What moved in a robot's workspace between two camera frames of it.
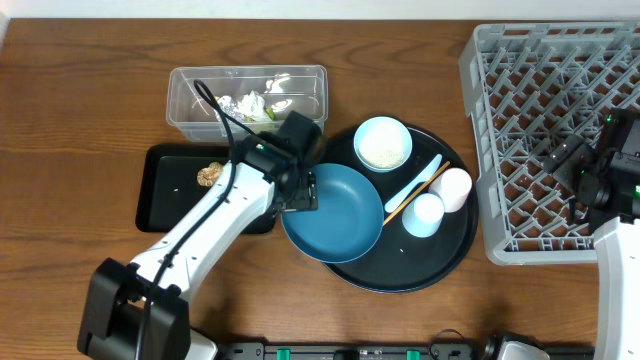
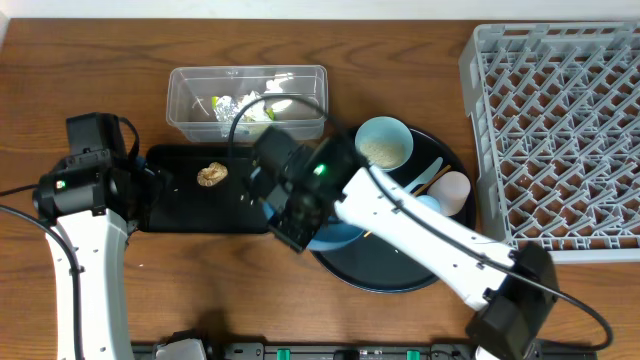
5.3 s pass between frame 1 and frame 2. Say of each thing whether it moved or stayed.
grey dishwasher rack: stayed
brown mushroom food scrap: stayed
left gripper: moved
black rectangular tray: stayed
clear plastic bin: stayed
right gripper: moved
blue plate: moved
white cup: stayed
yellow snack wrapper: moved
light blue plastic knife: stayed
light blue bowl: stayed
